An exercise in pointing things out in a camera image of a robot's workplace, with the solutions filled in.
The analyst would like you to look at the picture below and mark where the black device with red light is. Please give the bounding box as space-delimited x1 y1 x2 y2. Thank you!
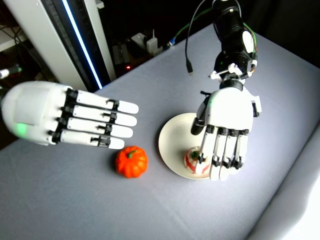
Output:
119 63 136 74

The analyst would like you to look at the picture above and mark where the black cable with plug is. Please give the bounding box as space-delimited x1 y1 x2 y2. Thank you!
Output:
185 0 216 76

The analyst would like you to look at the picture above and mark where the small white box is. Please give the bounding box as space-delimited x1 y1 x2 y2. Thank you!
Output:
131 32 148 48

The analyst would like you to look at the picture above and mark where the red white toy cupcake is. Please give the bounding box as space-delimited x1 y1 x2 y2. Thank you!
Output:
183 146 210 175

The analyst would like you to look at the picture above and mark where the grey table cloth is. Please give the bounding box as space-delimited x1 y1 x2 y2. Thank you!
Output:
0 17 320 240

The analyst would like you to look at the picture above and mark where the white round plate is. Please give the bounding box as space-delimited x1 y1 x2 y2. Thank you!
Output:
158 112 213 180

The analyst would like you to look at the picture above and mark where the white shelf board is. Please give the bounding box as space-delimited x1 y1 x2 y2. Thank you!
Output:
0 24 28 52

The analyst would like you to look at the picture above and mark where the white power adapter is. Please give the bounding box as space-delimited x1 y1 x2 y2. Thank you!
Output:
146 29 164 56

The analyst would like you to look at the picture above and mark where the white column with light strip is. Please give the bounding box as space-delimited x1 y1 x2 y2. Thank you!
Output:
3 0 117 93

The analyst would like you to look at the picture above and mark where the orange toy pumpkin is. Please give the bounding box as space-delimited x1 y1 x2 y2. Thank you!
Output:
115 145 149 179

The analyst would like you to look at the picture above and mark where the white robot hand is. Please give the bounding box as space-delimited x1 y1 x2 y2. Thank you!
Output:
191 86 255 181
1 80 140 151

